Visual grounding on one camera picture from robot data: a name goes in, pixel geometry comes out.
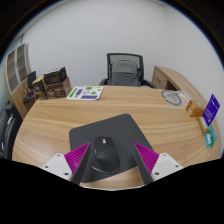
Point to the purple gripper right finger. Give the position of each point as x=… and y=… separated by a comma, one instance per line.
x=153, y=166

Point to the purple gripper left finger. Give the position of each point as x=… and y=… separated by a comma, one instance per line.
x=70, y=166

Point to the dark grey computer mouse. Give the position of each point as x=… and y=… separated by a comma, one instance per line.
x=106, y=158

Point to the dark grey mouse pad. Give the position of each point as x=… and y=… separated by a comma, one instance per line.
x=122, y=129

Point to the wooden office desk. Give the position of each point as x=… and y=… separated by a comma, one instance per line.
x=45, y=129

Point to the small beige box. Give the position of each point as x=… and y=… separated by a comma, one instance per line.
x=202, y=124

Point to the orange cardboard box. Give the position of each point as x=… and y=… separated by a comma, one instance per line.
x=195, y=108

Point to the colourful printed sheet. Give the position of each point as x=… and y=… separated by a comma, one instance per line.
x=85, y=93

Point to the purple standing card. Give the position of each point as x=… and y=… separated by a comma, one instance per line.
x=211, y=110

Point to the black side chair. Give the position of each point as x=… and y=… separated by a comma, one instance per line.
x=29, y=91

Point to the brown cardboard box stack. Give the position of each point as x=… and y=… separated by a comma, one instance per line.
x=52, y=84

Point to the grey mesh office chair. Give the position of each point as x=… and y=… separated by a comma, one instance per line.
x=125, y=69

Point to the wooden wall shelf cabinet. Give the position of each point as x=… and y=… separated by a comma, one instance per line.
x=16, y=69

